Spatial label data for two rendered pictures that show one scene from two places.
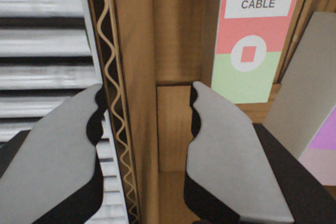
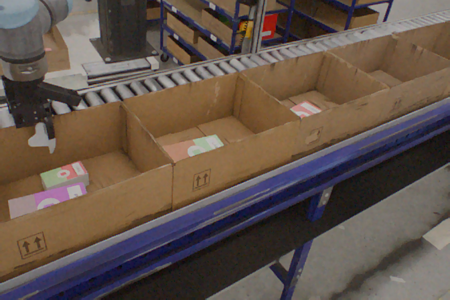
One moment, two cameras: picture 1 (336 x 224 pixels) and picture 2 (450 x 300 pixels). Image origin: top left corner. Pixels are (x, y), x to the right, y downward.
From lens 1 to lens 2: 1.08 m
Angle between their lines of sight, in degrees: 78
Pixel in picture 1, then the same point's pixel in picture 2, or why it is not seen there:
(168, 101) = (30, 179)
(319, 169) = (21, 205)
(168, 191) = not seen: outside the picture
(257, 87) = (52, 181)
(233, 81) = (52, 175)
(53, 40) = not seen: hidden behind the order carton
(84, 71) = not seen: hidden behind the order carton
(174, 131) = (11, 187)
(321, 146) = (35, 197)
